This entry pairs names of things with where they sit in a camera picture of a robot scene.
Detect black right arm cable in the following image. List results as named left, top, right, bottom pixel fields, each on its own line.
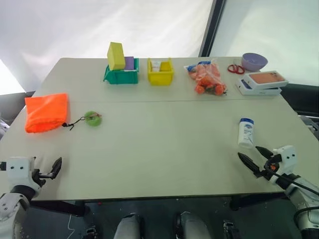
left=265, top=163, right=319, bottom=196

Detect white bottle with blue label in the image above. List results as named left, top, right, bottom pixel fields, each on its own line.
left=237, top=117, right=255, bottom=150

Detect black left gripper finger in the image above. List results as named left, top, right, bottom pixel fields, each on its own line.
left=48, top=156, right=63, bottom=180

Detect green plastic storage bin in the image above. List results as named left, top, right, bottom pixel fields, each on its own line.
left=102, top=58, right=140, bottom=86

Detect yellow plastic storage bin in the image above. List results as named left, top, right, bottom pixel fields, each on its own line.
left=147, top=57, right=175, bottom=86

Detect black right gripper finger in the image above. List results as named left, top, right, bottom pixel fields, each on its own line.
left=237, top=152, right=261, bottom=178
left=255, top=146, right=275, bottom=159

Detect red handled scissors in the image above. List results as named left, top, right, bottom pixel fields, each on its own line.
left=227, top=59, right=245, bottom=75

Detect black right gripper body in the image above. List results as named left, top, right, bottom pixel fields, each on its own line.
left=254, top=154, right=282, bottom=181

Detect purple foam block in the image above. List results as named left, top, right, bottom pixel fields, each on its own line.
left=124, top=56, right=136, bottom=71

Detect dark window frame post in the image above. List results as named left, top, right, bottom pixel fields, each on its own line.
left=197, top=0, right=226, bottom=58

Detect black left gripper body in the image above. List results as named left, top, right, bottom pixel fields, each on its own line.
left=31, top=168, right=55, bottom=187

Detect black knotted string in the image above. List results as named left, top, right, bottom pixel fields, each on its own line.
left=61, top=116, right=87, bottom=131

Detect white flat box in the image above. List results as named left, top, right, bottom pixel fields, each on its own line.
left=235, top=83, right=283, bottom=96

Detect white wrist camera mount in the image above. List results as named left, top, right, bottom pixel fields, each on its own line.
left=5, top=156, right=42, bottom=198
left=270, top=145, right=298, bottom=185

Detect yellow sponge block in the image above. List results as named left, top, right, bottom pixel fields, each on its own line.
left=107, top=41, right=126, bottom=71

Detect orange cloth bag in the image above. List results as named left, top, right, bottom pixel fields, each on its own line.
left=24, top=93, right=70, bottom=134

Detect grey rounded shape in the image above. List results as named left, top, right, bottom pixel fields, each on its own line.
left=175, top=211, right=213, bottom=239
left=114, top=212, right=146, bottom=239

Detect clear bag of orange items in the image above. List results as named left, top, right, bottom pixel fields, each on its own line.
left=183, top=58, right=228, bottom=97

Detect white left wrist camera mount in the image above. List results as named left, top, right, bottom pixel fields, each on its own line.
left=5, top=156, right=42, bottom=198

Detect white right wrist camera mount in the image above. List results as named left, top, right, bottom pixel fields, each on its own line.
left=270, top=145, right=298, bottom=185

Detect purple bowl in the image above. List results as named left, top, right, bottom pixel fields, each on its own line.
left=241, top=52, right=269, bottom=72

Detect white box with orange picture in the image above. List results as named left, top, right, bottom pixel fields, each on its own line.
left=238, top=71, right=290, bottom=90

